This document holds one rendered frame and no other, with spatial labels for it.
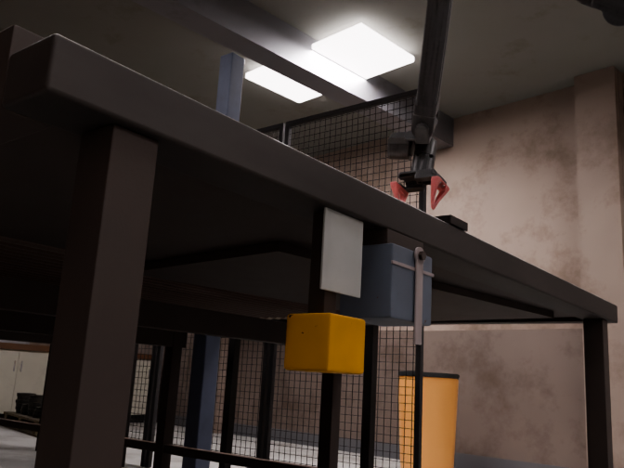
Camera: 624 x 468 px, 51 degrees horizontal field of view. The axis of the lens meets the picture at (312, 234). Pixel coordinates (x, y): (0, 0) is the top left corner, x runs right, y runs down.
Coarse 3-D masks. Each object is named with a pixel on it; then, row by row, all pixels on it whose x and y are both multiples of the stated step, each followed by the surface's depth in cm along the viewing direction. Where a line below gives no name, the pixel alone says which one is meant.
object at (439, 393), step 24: (408, 384) 483; (432, 384) 475; (456, 384) 486; (408, 408) 480; (432, 408) 473; (456, 408) 485; (408, 432) 477; (432, 432) 470; (408, 456) 474; (432, 456) 467
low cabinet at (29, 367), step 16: (0, 352) 703; (16, 352) 715; (32, 352) 728; (48, 352) 742; (0, 368) 702; (16, 368) 713; (32, 368) 726; (144, 368) 823; (0, 384) 700; (16, 384) 711; (32, 384) 724; (144, 384) 821; (0, 400) 698; (144, 400) 818; (0, 416) 701
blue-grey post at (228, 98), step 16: (224, 64) 375; (240, 64) 377; (224, 80) 372; (240, 80) 376; (224, 96) 369; (240, 96) 374; (224, 112) 366; (208, 336) 338; (192, 352) 341; (208, 352) 337; (192, 368) 339; (208, 368) 336; (192, 384) 336; (208, 384) 335; (192, 400) 334; (208, 400) 334; (192, 416) 332; (208, 416) 333; (192, 432) 329; (208, 432) 332; (208, 448) 331; (192, 464) 325; (208, 464) 330
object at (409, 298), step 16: (368, 240) 109; (384, 240) 107; (400, 240) 110; (416, 240) 114; (368, 256) 107; (384, 256) 105; (400, 256) 106; (416, 256) 109; (368, 272) 107; (384, 272) 105; (400, 272) 106; (416, 272) 109; (368, 288) 106; (384, 288) 104; (400, 288) 106; (416, 288) 108; (352, 304) 107; (368, 304) 105; (384, 304) 104; (400, 304) 105; (416, 304) 108; (368, 320) 109; (384, 320) 108; (400, 320) 106; (416, 320) 107; (416, 336) 107
